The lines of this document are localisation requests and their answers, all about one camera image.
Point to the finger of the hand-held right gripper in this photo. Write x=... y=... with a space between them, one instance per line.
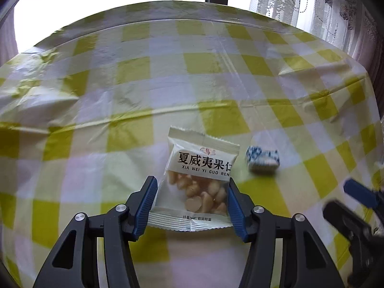
x=360 y=192
x=345 y=219

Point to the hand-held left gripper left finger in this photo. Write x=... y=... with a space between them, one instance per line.
x=145 y=207

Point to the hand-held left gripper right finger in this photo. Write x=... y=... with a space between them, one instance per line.
x=237 y=213

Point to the white nut packet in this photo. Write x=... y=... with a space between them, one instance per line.
x=195 y=162

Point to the blue white patterned candy packet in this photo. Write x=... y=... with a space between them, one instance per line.
x=262 y=157

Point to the green white checked tablecloth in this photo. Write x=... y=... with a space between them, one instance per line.
x=90 y=96

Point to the pink floral curtain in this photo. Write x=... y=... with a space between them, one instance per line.
x=369 y=30

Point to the white lace curtain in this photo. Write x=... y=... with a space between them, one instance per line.
x=285 y=0

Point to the mauve curtain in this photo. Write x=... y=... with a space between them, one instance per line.
x=7 y=36

